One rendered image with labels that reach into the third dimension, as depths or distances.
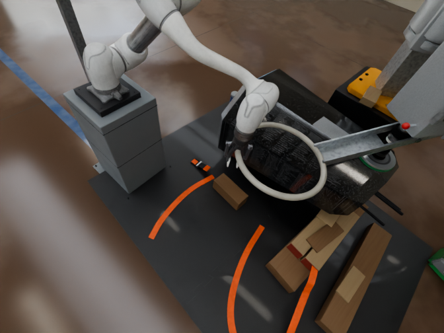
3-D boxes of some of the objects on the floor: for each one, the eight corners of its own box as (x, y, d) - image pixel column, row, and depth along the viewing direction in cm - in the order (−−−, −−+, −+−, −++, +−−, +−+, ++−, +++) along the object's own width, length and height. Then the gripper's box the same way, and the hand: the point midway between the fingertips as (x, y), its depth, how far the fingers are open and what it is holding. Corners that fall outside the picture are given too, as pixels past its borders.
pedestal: (327, 119, 282) (365, 62, 222) (378, 153, 259) (435, 100, 199) (296, 146, 251) (330, 88, 191) (351, 187, 229) (408, 136, 168)
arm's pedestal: (127, 202, 193) (97, 137, 128) (92, 166, 209) (49, 92, 143) (174, 167, 218) (167, 98, 153) (139, 137, 233) (119, 63, 168)
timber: (212, 187, 209) (213, 180, 199) (222, 180, 215) (223, 172, 205) (236, 211, 199) (238, 204, 189) (246, 202, 204) (248, 195, 195)
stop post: (105, 93, 264) (63, -27, 176) (114, 102, 257) (76, -17, 169) (88, 100, 255) (34, -23, 166) (97, 110, 248) (46, -12, 159)
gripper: (223, 138, 105) (215, 168, 123) (261, 144, 107) (248, 173, 125) (224, 126, 109) (216, 157, 128) (260, 132, 111) (248, 162, 130)
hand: (233, 161), depth 124 cm, fingers closed on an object, 4 cm apart
